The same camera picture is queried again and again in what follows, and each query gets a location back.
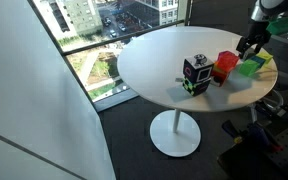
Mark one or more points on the orange plastic block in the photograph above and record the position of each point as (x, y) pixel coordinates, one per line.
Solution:
(227, 61)

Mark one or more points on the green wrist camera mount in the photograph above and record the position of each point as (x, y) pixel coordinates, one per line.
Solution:
(278, 26)

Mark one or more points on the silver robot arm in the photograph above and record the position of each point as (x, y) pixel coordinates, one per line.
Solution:
(263, 12)

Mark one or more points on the yellow-green plastic block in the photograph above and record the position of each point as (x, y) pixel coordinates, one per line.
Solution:
(265, 56)

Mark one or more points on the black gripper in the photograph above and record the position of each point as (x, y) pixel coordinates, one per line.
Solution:
(258, 35)

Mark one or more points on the white round table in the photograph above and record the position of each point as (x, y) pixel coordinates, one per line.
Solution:
(172, 67)

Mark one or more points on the black equipment cart with clamps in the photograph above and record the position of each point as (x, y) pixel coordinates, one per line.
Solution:
(261, 151)

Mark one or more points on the green plastic block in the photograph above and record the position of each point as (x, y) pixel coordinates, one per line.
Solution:
(248, 67)

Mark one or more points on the blue white paper cube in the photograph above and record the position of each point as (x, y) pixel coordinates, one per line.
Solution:
(197, 68)

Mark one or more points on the teal plastic block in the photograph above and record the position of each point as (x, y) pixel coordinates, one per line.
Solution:
(259, 60)

